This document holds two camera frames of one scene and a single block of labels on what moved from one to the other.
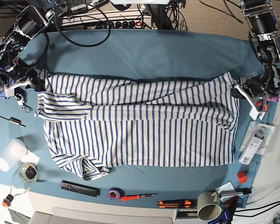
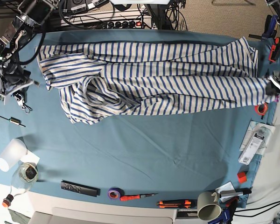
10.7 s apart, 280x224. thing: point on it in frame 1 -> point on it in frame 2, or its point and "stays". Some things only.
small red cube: [241, 176] stays
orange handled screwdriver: [125, 198] stays
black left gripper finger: [235, 93] -> [271, 89]
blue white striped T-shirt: [95, 124] -> [96, 80]
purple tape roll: [114, 193] stays
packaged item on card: [255, 142] stays
